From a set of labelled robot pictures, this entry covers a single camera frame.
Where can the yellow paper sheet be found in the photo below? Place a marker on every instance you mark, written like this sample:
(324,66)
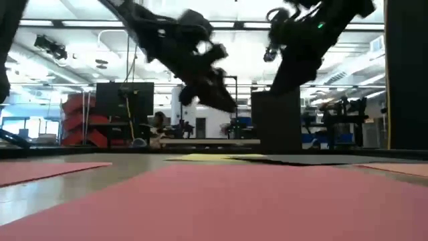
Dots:
(200,157)

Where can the black standing panel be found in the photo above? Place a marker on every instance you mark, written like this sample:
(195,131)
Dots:
(275,124)

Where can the black monitor screen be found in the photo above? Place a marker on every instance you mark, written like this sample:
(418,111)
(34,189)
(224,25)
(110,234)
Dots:
(110,100)

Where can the black robot workstation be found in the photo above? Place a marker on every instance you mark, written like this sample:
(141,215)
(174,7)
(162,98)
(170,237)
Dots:
(341,114)

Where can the red stacked bins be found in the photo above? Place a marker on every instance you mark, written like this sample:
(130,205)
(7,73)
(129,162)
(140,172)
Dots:
(75,103)

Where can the blue crate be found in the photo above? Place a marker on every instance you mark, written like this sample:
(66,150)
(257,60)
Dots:
(344,138)

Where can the black ceiling track light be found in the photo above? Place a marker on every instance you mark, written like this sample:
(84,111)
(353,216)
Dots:
(50,47)
(269,55)

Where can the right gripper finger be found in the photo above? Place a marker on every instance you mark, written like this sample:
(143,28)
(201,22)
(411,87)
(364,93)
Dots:
(296,77)

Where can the grey dome object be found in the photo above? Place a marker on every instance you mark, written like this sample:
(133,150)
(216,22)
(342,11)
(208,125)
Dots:
(139,144)

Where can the blue equipment cart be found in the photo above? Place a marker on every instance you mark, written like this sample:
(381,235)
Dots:
(242,122)

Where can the white column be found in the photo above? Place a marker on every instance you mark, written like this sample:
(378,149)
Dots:
(189,115)

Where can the black partition panel yellow edge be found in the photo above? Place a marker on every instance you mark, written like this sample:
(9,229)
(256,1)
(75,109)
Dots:
(408,83)

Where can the light wooden tabletop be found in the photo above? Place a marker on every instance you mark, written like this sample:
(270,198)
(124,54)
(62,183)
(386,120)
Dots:
(207,142)

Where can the person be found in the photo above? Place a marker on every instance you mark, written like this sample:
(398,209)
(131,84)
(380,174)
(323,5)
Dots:
(158,125)

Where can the red paper sheet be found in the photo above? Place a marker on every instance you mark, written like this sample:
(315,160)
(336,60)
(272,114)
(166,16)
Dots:
(33,172)
(234,207)

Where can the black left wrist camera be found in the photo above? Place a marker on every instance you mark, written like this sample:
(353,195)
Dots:
(217,55)

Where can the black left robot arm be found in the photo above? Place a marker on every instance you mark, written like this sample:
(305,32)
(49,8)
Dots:
(143,26)

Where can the dark ceiling rail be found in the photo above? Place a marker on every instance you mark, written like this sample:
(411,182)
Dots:
(239,25)

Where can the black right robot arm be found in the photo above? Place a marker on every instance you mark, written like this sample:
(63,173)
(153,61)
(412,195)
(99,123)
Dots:
(351,13)

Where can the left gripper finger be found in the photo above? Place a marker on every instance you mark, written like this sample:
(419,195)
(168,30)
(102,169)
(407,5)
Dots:
(217,100)
(187,95)

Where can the orange paper sheet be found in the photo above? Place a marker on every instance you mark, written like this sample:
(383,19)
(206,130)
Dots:
(408,169)

